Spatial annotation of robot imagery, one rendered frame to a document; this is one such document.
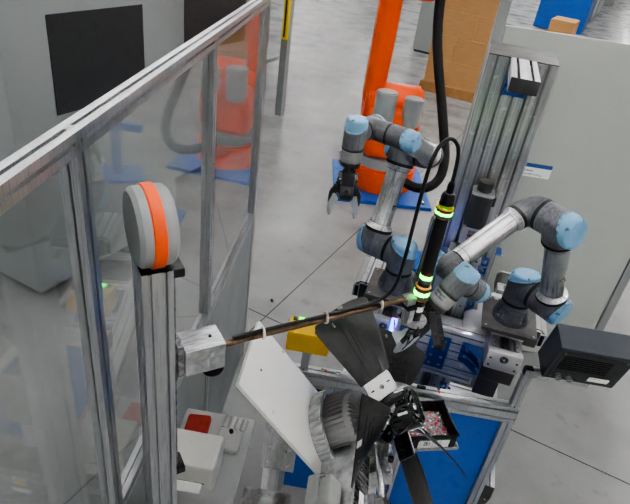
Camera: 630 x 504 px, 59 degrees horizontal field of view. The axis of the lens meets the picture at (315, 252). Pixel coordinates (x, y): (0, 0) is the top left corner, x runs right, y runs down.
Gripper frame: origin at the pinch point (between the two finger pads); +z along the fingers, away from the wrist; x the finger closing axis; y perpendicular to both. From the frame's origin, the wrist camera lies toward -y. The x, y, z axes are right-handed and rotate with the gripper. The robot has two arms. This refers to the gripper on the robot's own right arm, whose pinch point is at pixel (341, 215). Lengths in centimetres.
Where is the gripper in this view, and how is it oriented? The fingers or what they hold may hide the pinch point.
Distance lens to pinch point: 201.0
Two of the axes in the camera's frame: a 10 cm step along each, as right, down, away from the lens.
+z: -1.2, 8.4, 5.3
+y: 1.2, -5.2, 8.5
